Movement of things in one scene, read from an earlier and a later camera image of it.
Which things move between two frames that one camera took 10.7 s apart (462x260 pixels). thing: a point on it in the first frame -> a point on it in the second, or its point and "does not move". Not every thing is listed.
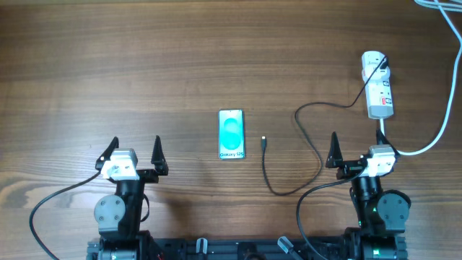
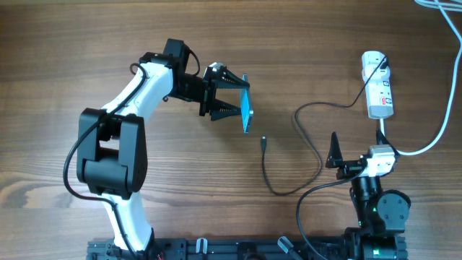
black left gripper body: [147, 175] -> [208, 92]
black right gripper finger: [335, 159] does not move
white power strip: [379, 89] does not move
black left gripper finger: [158, 158] -> [221, 110]
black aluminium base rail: [246, 248] does not move
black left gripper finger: [107, 154] -> [224, 79]
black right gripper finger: [381, 139] does not move
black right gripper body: [349, 169] does not move
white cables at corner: [443, 5] does not move
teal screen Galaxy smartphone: [231, 133] -> [246, 111]
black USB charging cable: [382, 65] does not move
